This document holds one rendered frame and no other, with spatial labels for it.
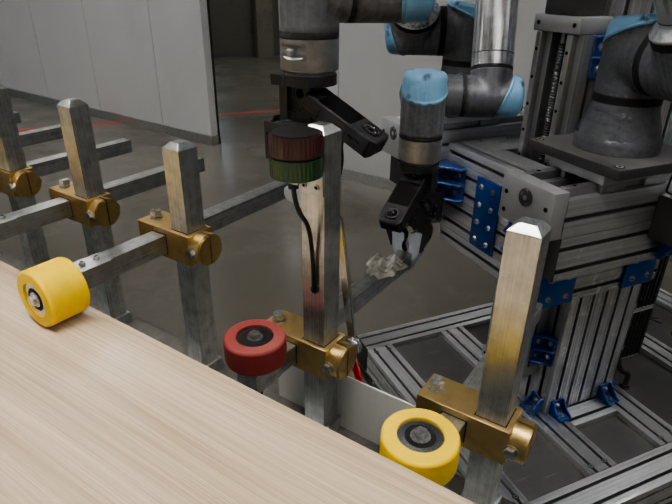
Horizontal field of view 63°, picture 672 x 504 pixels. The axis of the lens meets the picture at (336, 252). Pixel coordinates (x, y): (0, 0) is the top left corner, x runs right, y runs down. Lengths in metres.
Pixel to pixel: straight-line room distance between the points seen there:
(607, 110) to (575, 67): 0.23
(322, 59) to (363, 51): 3.09
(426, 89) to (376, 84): 2.84
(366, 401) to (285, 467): 0.29
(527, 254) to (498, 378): 0.15
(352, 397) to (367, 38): 3.14
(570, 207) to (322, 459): 0.66
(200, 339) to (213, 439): 0.37
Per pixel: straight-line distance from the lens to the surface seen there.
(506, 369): 0.63
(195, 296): 0.90
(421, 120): 0.95
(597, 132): 1.11
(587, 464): 1.63
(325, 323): 0.73
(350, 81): 3.88
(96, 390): 0.69
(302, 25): 0.71
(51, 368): 0.74
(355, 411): 0.85
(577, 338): 1.61
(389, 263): 0.97
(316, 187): 0.65
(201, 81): 4.92
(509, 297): 0.59
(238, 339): 0.72
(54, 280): 0.78
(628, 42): 1.09
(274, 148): 0.60
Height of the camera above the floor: 1.32
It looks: 26 degrees down
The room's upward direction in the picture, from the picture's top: 1 degrees clockwise
